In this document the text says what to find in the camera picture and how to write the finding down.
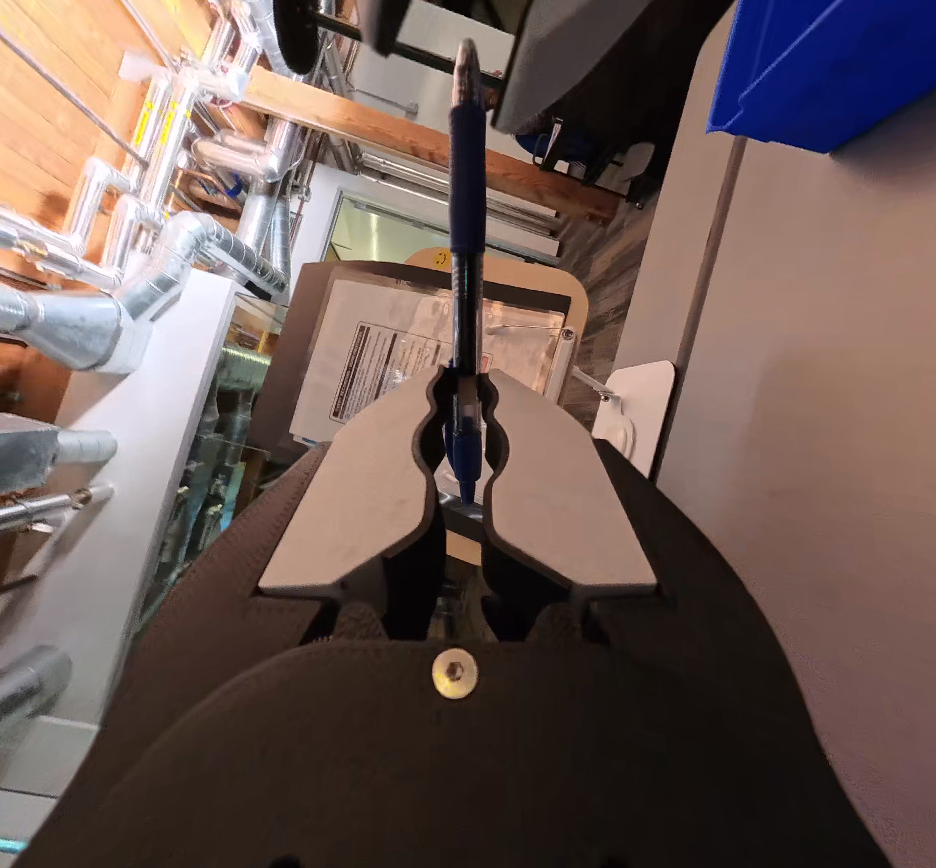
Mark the blue striped jacket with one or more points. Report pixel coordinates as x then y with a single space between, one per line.
567 144

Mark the metal air duct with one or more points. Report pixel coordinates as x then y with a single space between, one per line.
183 239

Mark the tan-backed display board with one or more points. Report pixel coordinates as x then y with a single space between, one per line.
380 327

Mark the wooden post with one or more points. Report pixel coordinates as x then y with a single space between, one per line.
380 129

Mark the black round pole mount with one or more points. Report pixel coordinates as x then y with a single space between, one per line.
296 5

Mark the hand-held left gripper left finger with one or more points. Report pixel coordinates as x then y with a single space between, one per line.
358 509

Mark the glass door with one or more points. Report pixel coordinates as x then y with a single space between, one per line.
395 224

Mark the blue plastic bin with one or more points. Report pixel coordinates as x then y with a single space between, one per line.
841 27

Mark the white stand base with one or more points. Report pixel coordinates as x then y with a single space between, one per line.
643 400

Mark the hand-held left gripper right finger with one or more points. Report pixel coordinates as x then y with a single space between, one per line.
563 509

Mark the blue pen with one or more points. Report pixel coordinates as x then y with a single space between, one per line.
466 173

